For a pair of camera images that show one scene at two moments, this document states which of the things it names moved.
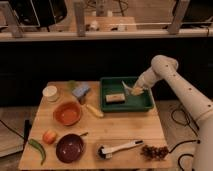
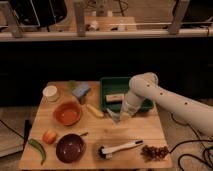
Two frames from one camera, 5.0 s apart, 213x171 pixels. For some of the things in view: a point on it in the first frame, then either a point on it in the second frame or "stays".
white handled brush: [106, 153] stays
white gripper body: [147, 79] -> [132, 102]
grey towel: [126, 88] -> [116, 117]
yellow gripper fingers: [137, 90] -> [124, 116]
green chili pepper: [37, 145] stays
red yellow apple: [49, 137] stays
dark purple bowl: [70, 148] stays
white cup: [50, 93] stays
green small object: [72, 83] stays
